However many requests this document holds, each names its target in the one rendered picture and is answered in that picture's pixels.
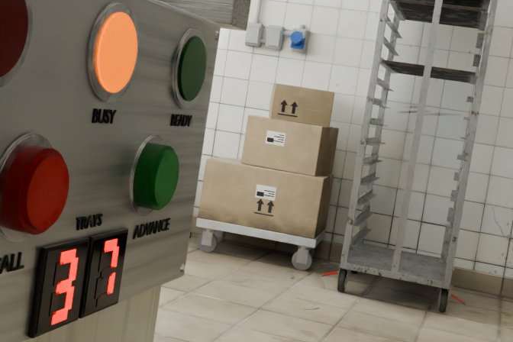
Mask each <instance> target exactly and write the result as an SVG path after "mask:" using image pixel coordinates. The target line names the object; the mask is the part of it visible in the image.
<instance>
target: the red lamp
mask: <svg viewBox="0 0 513 342"><path fill-rule="evenodd" d="M27 29H28V15H27V6H26V2H25V0H0V77H2V76H4V75H5V74H7V73H8V72H9V71H10V70H11V69H12V68H13V67H14V66H15V64H16V63H17V61H18V60H19V58H20V56H21V54H22V52H23V49H24V45H25V43H26V39H27Z"/></svg>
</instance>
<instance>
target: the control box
mask: <svg viewBox="0 0 513 342"><path fill-rule="evenodd" d="M25 2H26V6H27V15H28V29H27V39H26V43H25V45H24V49H23V52H22V54H21V56H20V58H19V60H18V61H17V63H16V64H15V66H14V67H13V68H12V69H11V70H10V71H9V72H8V73H7V74H5V75H4V76H2V77H0V342H25V341H27V340H30V339H33V338H35V337H38V336H40V335H42V334H45V333H47V332H50V331H52V330H55V329H57V328H59V327H62V326H64V325H66V324H69V323H72V322H74V321H77V320H79V319H80V318H84V317H86V316H88V315H91V314H94V313H96V312H97V311H101V310H103V309H105V308H108V307H110V306H112V305H116V304H117V303H119V302H122V301H124V300H127V299H129V298H132V297H134V296H136V295H139V294H141V293H144V292H146V291H149V290H151V289H154V288H156V287H158V286H161V285H163V284H165V283H168V282H171V281H173V280H175V279H178V278H180V277H182V276H184V272H185V267H186V257H187V252H188V246H189V237H190V231H191V226H192V216H193V211H194V205H195V196H196V190H197V185H198V175H199V170H200V164H201V158H202V149H203V143H204V138H205V129H206V123H207V117H208V108H209V102H210V97H211V87H212V82H213V76H214V71H215V61H216V56H217V50H218V41H219V35H220V29H221V28H220V26H219V24H217V23H215V22H213V21H209V20H208V19H205V18H202V17H199V16H198V15H194V14H192V13H189V12H187V11H184V10H182V9H180V8H176V7H174V6H172V5H168V4H166V3H164V2H161V1H158V0H25ZM118 12H124V13H125V14H127V15H128V16H129V17H130V19H131V20H132V21H133V24H134V27H135V30H136V34H137V57H136V61H135V65H134V70H133V72H132V74H131V77H130V79H129V80H128V82H127V84H126V85H125V87H124V88H123V89H121V90H120V91H118V92H109V91H108V90H106V89H105V87H104V86H103V85H102V82H101V80H100V77H99V74H98V45H99V41H100V38H101V35H102V32H103V29H104V27H105V25H106V23H107V22H108V20H109V19H110V17H111V16H112V15H114V14H116V13H118ZM195 36H196V37H200V38H201V39H202V41H203V43H204V45H205V51H206V70H205V78H204V81H203V84H202V87H201V90H200V92H199V94H198V95H197V96H196V97H195V98H194V99H193V100H191V101H190V102H188V101H186V100H185V99H184V98H183V97H182V93H181V91H180V86H179V68H180V63H181V59H182V55H183V51H184V49H185V48H186V45H187V43H188V42H189V41H190V40H191V38H193V37H195ZM153 144H162V145H167V146H171V147H172V148H173V149H174V151H175V153H176V155H177V157H178V160H179V178H178V182H177V186H176V190H175V192H174V195H173V197H172V199H171V200H170V202H169V203H168V204H167V205H166V206H164V207H163V208H162V209H160V210H159V211H157V210H153V209H149V208H143V207H142V206H141V205H140V203H139V201H138V199H137V174H138V170H139V167H140V163H141V160H142V158H143V156H144V154H145V153H146V151H147V149H148V148H149V147H150V146H152V145H153ZM34 145H35V146H40V147H47V148H52V149H55V150H57V151H59V153H60V154H61V155H62V157H63V159H64V161H65V163H66V165H67V169H68V171H69V192H68V196H67V200H66V204H65V206H64V209H63V211H62V213H61V215H60V216H59V218H58V219H57V221H56V222H55V223H54V224H53V225H52V226H51V227H49V228H48V229H47V230H46V231H44V232H43V233H42V234H27V233H23V232H20V231H15V230H13V229H12V228H11V227H10V226H9V225H8V223H7V222H6V220H5V216H4V213H3V209H2V193H3V188H4V184H5V178H6V176H7V173H8V171H9V168H10V166H11V164H12V163H13V161H14V160H15V158H16V156H17V155H18V154H19V153H20V152H21V151H22V150H24V149H25V148H27V147H29V146H34ZM114 239H118V242H117V247H119V251H118V261H117V266H116V267H114V269H113V273H115V282H114V288H113V293H111V294H110V296H109V302H108V303H105V304H103V305H100V306H98V307H96V304H97V299H95V290H96V284H97V278H100V277H101V272H99V271H98V268H99V263H100V257H101V251H102V250H105V241H108V240H114ZM74 249H76V257H75V258H77V257H78V263H77V269H76V279H75V280H73V281H72V285H71V287H73V286H74V291H73V301H72V307H71V309H69V310H68V312H67V318H66V320H63V321H60V322H58V323H55V324H53V325H52V317H53V316H50V317H49V315H50V304H51V299H52V293H55V292H56V286H53V282H54V276H55V271H56V263H59V262H60V257H61V253H62V252H65V251H68V250H74Z"/></svg>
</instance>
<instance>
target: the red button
mask: <svg viewBox="0 0 513 342"><path fill-rule="evenodd" d="M68 192H69V171H68V169H67V165H66V163H65V161H64V159H63V157H62V155H61V154H60V153H59V151H57V150H55V149H52V148H47V147H40V146H35V145H34V146H29V147H27V148H25V149H24V150H22V151H21V152H20V153H19V154H18V155H17V156H16V158H15V160H14V161H13V163H12V164H11V166H10V168H9V171H8V173H7V176H6V178H5V184H4V188H3V193H2V209H3V213H4V216H5V220H6V222H7V223H8V225H9V226H10V227H11V228H12V229H13V230H15V231H20V232H23V233H27V234H42V233H43V232H44V231H46V230H47V229H48V228H49V227H51V226H52V225H53V224H54V223H55V222H56V221H57V219H58V218H59V216H60V215H61V213H62V211H63V209H64V206H65V204H66V200H67V196H68Z"/></svg>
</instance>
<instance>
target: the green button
mask: <svg viewBox="0 0 513 342"><path fill-rule="evenodd" d="M178 178H179V160H178V157H177V155H176V153H175V151H174V149H173V148H172V147H171V146H167V145H162V144H153V145H152V146H150V147H149V148H148V149H147V151H146V153H145V154H144V156H143V158H142V160H141V163H140V167H139V170H138V174H137V199H138V201H139V203H140V205H141V206H142V207H143V208H149V209H153V210H157V211H159V210H160V209H162V208H163V207H164V206H166V205H167V204H168V203H169V202H170V200H171V199H172V197H173V195H174V192H175V190H176V186H177V182H178Z"/></svg>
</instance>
